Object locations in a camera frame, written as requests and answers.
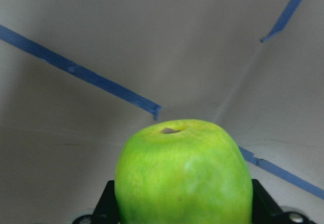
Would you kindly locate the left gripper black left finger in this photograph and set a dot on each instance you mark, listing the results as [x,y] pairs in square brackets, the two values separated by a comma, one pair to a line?
[106,209]

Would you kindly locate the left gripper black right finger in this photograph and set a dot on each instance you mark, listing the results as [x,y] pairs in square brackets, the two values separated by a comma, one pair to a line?
[265,209]

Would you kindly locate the green apple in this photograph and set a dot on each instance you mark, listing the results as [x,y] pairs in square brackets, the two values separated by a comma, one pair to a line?
[183,171]

